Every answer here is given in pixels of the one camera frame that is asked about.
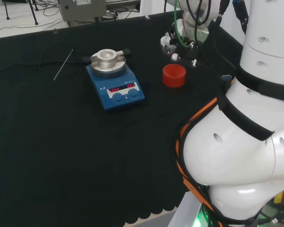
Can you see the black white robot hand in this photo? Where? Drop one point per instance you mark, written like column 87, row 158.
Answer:
column 190, row 35

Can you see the clear round-bottom flask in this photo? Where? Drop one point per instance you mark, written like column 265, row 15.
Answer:
column 168, row 50

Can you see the blue base heater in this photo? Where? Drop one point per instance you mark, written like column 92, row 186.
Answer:
column 116, row 87

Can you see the grey equipment box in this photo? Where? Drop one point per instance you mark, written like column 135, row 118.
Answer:
column 85, row 9

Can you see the thin metal probe rod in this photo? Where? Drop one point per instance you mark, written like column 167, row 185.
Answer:
column 63, row 64

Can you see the black tripod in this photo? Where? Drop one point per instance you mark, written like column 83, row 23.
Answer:
column 35, row 20

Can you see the black cloth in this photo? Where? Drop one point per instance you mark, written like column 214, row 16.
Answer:
column 61, row 142

